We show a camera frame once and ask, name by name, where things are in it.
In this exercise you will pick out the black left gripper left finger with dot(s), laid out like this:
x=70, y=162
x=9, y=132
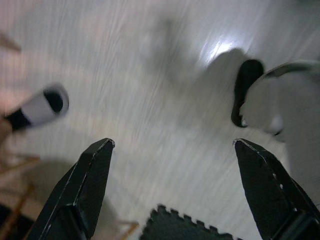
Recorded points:
x=82, y=190

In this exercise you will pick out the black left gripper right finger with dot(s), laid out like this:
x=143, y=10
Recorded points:
x=270, y=195

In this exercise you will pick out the black foam puzzle mat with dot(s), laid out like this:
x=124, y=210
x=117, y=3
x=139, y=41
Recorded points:
x=175, y=227

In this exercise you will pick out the wooden chair frame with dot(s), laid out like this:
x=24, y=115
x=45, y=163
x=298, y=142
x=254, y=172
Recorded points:
x=17, y=207

